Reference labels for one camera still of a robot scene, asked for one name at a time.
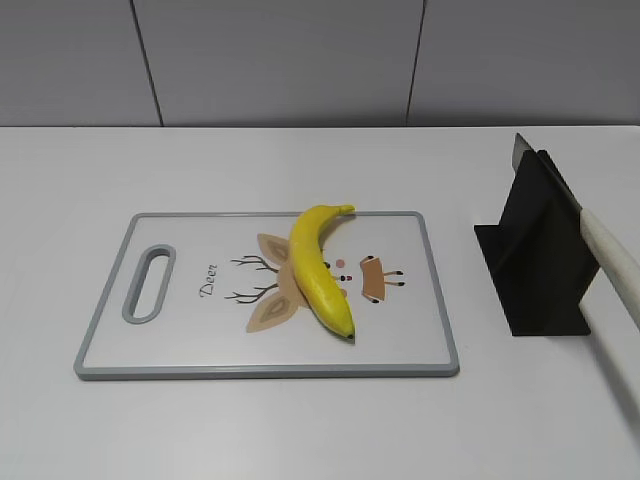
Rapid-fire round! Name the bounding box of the yellow plastic banana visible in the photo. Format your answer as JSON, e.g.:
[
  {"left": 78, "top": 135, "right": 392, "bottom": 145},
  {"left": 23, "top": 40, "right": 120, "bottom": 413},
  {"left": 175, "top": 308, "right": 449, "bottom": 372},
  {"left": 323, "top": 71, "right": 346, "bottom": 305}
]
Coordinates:
[{"left": 289, "top": 204, "right": 356, "bottom": 341}]

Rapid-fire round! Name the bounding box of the white-handled kitchen knife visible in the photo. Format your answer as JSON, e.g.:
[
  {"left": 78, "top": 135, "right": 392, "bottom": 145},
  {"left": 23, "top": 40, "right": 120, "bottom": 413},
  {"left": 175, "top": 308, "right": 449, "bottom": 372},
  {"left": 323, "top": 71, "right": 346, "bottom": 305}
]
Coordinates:
[{"left": 511, "top": 134, "right": 639, "bottom": 321}]

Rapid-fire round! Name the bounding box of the white grey-rimmed cutting board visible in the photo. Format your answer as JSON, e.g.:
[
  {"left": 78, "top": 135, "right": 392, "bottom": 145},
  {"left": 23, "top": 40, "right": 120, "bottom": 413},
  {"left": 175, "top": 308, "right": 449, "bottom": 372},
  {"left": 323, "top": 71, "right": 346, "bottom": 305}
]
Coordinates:
[{"left": 74, "top": 211, "right": 459, "bottom": 381}]

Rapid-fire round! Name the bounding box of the black knife stand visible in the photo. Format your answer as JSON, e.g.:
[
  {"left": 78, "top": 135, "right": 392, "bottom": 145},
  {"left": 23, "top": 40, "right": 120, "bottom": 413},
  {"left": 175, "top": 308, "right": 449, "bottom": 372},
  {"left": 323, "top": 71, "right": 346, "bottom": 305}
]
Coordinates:
[{"left": 474, "top": 150, "right": 599, "bottom": 337}]

